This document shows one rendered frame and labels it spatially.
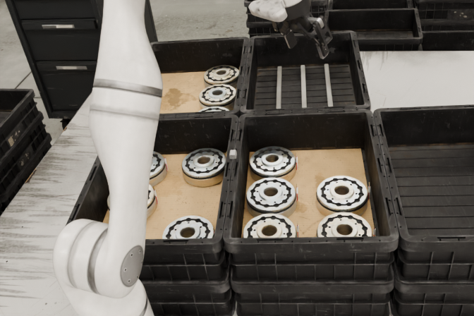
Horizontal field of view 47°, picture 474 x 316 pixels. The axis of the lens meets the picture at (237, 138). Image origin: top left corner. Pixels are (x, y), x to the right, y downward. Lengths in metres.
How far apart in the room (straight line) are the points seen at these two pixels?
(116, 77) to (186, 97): 0.84
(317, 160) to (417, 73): 0.69
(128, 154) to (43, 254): 0.71
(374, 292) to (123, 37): 0.63
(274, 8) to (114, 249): 0.57
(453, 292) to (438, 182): 0.26
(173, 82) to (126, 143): 0.93
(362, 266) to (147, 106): 0.50
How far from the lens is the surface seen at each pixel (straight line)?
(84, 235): 0.74
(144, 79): 0.71
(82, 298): 0.81
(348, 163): 1.25
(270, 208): 1.10
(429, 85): 1.79
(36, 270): 1.35
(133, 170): 0.71
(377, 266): 1.01
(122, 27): 0.74
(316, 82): 1.55
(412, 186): 1.21
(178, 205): 1.18
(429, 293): 1.08
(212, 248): 0.96
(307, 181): 1.20
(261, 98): 1.48
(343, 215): 1.08
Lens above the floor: 1.62
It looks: 36 degrees down
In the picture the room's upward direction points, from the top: 7 degrees counter-clockwise
